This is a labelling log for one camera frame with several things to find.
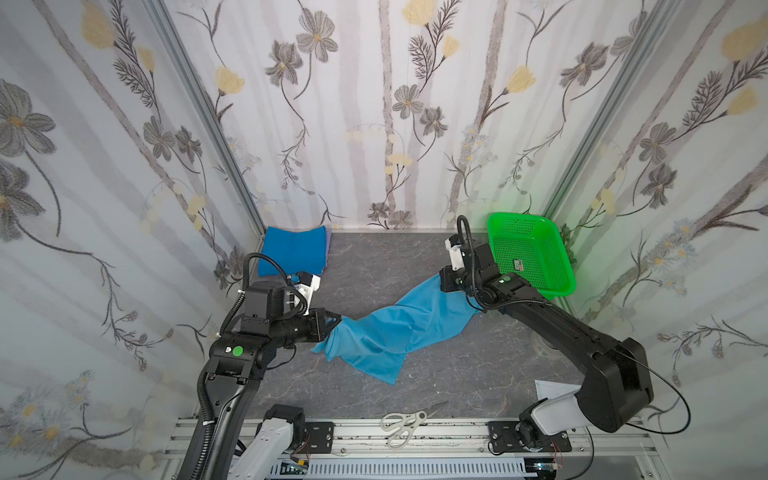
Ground folded lilac t shirt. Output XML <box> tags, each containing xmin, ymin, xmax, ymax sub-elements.
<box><xmin>323</xmin><ymin>226</ymin><xmax>333</xmax><ymax>270</ymax></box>

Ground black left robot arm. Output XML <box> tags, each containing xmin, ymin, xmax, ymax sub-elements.
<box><xmin>177</xmin><ymin>252</ymin><xmax>342</xmax><ymax>479</ymax></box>

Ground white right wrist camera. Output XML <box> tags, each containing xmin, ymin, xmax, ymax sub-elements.
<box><xmin>445</xmin><ymin>234</ymin><xmax>474</xmax><ymax>272</ymax></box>

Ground white handled scissors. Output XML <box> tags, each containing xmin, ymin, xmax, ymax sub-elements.
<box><xmin>379</xmin><ymin>401</ymin><xmax>449</xmax><ymax>450</ymax></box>

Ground green plastic basket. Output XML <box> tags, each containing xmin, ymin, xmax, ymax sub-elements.
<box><xmin>487</xmin><ymin>212</ymin><xmax>577</xmax><ymax>299</ymax></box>

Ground white slotted cable duct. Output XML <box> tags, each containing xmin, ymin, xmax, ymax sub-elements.
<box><xmin>265</xmin><ymin>457</ymin><xmax>538</xmax><ymax>479</ymax></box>

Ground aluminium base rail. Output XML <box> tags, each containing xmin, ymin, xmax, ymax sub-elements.
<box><xmin>161</xmin><ymin>416</ymin><xmax>661</xmax><ymax>480</ymax></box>

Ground light blue t shirt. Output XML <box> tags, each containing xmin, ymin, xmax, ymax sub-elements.
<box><xmin>312</xmin><ymin>275</ymin><xmax>479</xmax><ymax>385</ymax></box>

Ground folded blue t shirt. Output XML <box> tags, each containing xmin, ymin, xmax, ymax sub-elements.
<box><xmin>261</xmin><ymin>226</ymin><xmax>330</xmax><ymax>276</ymax></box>

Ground clear plastic bag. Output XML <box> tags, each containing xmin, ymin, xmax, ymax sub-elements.
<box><xmin>534</xmin><ymin>380</ymin><xmax>580</xmax><ymax>400</ymax></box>

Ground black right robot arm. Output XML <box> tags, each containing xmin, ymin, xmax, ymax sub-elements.
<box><xmin>440</xmin><ymin>266</ymin><xmax>654</xmax><ymax>451</ymax></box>

